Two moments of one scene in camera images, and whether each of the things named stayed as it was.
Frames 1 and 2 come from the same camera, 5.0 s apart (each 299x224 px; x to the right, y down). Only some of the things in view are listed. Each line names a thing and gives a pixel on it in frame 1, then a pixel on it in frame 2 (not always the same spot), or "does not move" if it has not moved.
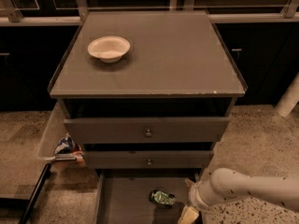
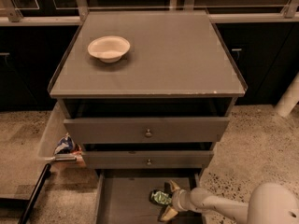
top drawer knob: x=148 y=134 does not move
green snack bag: x=163 y=198 does not move
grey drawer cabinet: x=146 y=90 does not move
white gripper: x=195 y=196 → x=177 y=200
